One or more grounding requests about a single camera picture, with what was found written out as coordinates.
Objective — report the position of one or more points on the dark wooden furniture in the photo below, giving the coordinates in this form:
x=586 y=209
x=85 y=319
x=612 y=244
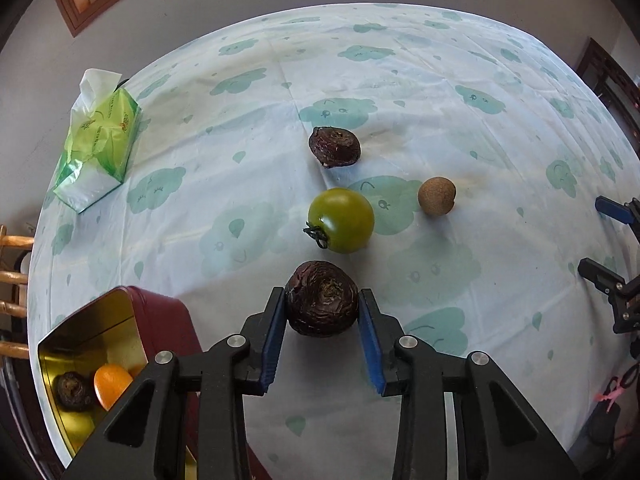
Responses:
x=612 y=85

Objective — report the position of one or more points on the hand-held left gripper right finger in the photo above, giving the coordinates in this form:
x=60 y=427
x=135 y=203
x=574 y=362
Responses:
x=372 y=350

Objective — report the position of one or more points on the pink ribbon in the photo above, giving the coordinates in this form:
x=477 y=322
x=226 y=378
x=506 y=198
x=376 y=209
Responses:
x=612 y=394

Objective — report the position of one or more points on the large dark water chestnut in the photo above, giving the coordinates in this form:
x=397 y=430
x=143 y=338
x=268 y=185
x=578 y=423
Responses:
x=74 y=390

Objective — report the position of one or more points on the brown longan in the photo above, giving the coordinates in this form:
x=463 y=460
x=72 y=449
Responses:
x=437 y=196

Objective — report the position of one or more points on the red gold tin box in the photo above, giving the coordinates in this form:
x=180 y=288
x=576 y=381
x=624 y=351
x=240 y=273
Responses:
x=90 y=330

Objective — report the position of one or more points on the wooden chair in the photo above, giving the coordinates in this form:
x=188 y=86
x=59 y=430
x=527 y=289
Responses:
x=12 y=280

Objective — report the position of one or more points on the green tissue pack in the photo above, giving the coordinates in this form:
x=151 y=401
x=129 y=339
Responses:
x=97 y=145

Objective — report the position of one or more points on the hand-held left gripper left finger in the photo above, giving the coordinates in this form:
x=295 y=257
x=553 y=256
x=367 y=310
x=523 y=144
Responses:
x=272 y=345

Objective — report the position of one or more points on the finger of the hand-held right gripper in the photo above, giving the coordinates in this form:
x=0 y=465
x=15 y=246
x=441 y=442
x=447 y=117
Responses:
x=615 y=208
x=605 y=275

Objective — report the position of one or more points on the green tomato with stem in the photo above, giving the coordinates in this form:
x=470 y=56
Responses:
x=341 y=220

